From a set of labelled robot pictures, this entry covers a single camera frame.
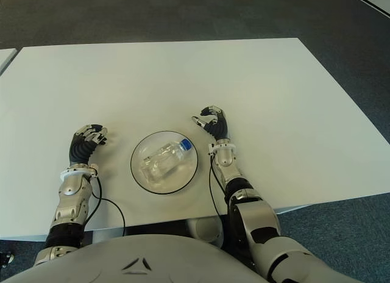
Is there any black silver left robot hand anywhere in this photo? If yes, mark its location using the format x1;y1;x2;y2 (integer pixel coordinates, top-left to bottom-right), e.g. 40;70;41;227
68;123;108;168

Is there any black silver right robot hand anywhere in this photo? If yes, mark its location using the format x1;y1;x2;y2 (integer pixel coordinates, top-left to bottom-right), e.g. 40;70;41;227
191;105;230;141

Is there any clear water bottle blue cap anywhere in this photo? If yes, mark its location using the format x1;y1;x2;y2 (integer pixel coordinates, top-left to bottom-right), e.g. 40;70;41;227
140;138;193;183

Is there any white plate black rim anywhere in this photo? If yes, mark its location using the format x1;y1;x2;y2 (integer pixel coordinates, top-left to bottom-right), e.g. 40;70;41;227
130;129;199;195

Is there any white silver robot leg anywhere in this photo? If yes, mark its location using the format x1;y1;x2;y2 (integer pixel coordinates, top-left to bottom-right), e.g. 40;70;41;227
187;217;225;249

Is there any neighbouring white table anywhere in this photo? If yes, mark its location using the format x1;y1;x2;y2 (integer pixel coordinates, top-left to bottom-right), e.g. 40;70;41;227
0;48;18;75

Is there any grey robot torso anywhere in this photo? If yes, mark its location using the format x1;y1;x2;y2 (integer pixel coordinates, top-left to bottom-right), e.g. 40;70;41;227
0;234;266;283

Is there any black stand foot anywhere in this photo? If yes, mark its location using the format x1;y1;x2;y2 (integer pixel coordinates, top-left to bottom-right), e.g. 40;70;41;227
0;251;15;268

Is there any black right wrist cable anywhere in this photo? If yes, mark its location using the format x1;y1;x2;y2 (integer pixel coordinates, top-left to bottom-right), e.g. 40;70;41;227
208;153;226;226

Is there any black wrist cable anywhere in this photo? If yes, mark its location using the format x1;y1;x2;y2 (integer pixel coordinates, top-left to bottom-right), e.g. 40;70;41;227
83;174;126;237
208;153;226;226

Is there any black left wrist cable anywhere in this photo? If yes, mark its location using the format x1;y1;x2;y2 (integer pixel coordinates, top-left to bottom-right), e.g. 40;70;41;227
83;174;126;237

